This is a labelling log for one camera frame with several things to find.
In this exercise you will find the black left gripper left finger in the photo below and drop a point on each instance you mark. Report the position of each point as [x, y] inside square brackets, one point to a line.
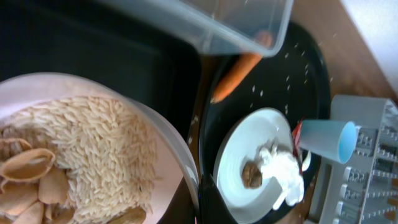
[180, 209]

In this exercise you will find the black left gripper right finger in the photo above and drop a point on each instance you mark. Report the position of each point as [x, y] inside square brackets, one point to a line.
[212, 207]

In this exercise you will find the pink bowl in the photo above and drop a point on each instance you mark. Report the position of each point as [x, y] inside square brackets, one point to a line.
[175, 159]

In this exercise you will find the white tissue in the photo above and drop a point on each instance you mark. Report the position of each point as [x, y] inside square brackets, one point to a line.
[277, 160]

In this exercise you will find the light blue cup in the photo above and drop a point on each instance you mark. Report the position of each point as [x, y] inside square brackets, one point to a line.
[334, 140]

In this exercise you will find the orange carrot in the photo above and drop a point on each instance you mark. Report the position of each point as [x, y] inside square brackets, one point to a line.
[232, 79]

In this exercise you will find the grey dishwasher rack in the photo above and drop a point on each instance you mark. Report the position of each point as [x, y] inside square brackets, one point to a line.
[363, 190]

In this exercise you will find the brown food scrap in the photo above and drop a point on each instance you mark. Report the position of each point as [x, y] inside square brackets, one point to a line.
[251, 176]

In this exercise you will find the white plate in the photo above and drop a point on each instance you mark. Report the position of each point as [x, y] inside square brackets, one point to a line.
[241, 145]

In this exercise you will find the white plastic fork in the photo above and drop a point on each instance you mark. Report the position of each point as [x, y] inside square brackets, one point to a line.
[306, 162]

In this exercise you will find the red snack wrapper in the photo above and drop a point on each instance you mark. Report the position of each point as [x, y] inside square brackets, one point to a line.
[296, 139]

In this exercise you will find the rice and nutshell pile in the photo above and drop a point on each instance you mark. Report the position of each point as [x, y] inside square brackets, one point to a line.
[107, 150]

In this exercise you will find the round black tray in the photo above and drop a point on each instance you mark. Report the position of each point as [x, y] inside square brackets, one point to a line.
[295, 82]

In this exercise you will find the clear plastic bin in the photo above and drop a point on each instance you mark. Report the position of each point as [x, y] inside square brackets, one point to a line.
[216, 27]

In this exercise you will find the black rectangular tray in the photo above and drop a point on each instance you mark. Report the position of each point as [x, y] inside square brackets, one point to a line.
[93, 41]

